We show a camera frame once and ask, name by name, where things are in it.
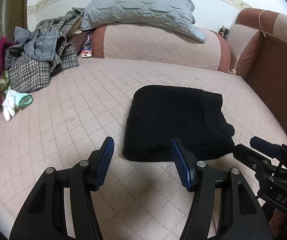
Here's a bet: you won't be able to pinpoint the black knit pants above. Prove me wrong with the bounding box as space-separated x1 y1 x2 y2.
123 85 235 162

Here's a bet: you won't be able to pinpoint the right hand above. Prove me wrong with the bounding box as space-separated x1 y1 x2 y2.
269 209 287 237

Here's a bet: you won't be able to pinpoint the pink red corner cushion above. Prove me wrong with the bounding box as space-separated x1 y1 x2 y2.
226 8 287 78

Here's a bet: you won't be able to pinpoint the white green-cuffed glove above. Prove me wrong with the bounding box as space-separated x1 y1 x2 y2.
2 89 33 122

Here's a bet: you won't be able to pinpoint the black sandals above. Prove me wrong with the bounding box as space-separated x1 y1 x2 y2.
218 25 230 39

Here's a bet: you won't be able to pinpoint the houndstooth checked garment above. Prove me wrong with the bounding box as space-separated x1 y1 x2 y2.
5 8 84 93

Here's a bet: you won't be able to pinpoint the pink quilted bolster cushion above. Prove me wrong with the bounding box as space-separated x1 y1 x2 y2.
91 24 231 73

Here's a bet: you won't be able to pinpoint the colourful snack packet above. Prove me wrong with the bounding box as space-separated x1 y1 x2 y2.
80 32 92 58

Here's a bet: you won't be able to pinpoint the grey denim garment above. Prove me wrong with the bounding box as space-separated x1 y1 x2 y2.
5 27 59 66

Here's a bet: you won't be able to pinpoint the grey quilted pillow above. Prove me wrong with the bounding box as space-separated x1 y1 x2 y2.
79 0 206 43

